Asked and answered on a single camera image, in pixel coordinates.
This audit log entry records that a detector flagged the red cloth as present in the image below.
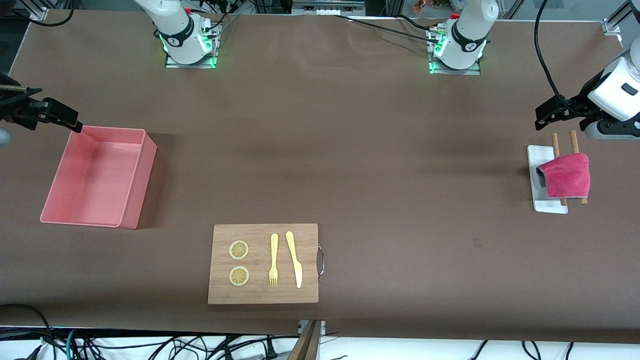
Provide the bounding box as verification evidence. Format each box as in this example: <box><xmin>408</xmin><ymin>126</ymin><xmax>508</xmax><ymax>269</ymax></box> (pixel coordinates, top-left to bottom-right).
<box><xmin>536</xmin><ymin>152</ymin><xmax>592</xmax><ymax>199</ymax></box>

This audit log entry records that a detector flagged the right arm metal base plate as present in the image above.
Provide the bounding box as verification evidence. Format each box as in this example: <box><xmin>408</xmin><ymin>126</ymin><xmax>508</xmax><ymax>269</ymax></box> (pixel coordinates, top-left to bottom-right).
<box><xmin>165</xmin><ymin>20</ymin><xmax>221</xmax><ymax>69</ymax></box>

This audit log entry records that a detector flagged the white rack tray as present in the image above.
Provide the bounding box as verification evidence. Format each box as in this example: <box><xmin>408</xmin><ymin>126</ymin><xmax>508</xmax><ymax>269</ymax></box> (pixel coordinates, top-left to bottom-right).
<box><xmin>527</xmin><ymin>145</ymin><xmax>569</xmax><ymax>215</ymax></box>

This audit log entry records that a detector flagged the aluminium frame profile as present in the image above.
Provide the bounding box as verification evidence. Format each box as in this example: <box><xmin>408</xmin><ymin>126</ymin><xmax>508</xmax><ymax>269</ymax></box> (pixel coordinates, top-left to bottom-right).
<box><xmin>15</xmin><ymin>0</ymin><xmax>49</xmax><ymax>21</ymax></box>
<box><xmin>602</xmin><ymin>0</ymin><xmax>640</xmax><ymax>37</ymax></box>

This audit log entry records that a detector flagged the pink plastic bin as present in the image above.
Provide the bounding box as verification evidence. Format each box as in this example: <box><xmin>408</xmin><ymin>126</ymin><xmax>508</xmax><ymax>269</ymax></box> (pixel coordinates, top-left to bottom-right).
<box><xmin>40</xmin><ymin>125</ymin><xmax>158</xmax><ymax>230</ymax></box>

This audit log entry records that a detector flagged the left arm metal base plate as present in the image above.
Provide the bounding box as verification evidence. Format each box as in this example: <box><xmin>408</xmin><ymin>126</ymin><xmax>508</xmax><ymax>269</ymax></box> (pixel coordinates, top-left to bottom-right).
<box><xmin>429</xmin><ymin>27</ymin><xmax>482</xmax><ymax>76</ymax></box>

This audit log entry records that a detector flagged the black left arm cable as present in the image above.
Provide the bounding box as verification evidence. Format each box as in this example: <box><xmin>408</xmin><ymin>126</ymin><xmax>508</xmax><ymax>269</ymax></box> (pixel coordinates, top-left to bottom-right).
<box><xmin>533</xmin><ymin>0</ymin><xmax>576</xmax><ymax>115</ymax></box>

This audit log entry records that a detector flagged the yellow plastic fork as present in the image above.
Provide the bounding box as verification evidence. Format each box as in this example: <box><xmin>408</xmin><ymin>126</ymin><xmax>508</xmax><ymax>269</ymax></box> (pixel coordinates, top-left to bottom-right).
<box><xmin>268</xmin><ymin>233</ymin><xmax>279</xmax><ymax>288</ymax></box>

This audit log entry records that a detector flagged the wooden beam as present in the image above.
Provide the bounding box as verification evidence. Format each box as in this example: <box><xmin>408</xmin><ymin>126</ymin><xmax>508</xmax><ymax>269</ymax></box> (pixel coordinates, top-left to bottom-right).
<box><xmin>287</xmin><ymin>320</ymin><xmax>323</xmax><ymax>360</ymax></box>

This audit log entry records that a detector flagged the short black table cable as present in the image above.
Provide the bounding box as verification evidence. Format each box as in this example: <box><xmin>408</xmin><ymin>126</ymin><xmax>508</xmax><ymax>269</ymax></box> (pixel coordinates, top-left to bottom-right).
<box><xmin>397</xmin><ymin>14</ymin><xmax>435</xmax><ymax>32</ymax></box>

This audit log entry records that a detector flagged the yellow plastic knife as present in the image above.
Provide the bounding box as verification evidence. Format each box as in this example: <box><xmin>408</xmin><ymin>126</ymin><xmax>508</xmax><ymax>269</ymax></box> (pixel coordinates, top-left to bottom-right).
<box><xmin>285</xmin><ymin>230</ymin><xmax>303</xmax><ymax>289</ymax></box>

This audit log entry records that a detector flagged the small metal table bracket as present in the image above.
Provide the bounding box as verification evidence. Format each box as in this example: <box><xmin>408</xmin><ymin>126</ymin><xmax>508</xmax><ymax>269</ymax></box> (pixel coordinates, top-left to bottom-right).
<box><xmin>298</xmin><ymin>320</ymin><xmax>327</xmax><ymax>337</ymax></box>

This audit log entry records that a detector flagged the long black table cable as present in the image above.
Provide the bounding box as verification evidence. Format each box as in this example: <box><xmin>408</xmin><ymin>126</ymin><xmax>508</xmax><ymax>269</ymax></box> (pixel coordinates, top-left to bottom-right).
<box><xmin>332</xmin><ymin>14</ymin><xmax>443</xmax><ymax>47</ymax></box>

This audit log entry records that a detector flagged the thick black looped cable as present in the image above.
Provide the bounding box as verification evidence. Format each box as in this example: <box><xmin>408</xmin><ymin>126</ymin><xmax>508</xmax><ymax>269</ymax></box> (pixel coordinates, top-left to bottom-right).
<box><xmin>0</xmin><ymin>303</ymin><xmax>56</xmax><ymax>360</ymax></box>

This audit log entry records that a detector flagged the silver device box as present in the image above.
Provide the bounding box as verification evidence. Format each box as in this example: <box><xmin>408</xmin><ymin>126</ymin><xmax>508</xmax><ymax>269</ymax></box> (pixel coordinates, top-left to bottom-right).
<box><xmin>292</xmin><ymin>0</ymin><xmax>366</xmax><ymax>16</ymax></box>

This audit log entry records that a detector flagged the wooden rack rod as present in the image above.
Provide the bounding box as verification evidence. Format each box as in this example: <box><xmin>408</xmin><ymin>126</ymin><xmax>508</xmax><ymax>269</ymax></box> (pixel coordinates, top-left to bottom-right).
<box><xmin>570</xmin><ymin>130</ymin><xmax>588</xmax><ymax>205</ymax></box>
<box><xmin>551</xmin><ymin>132</ymin><xmax>568</xmax><ymax>206</ymax></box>

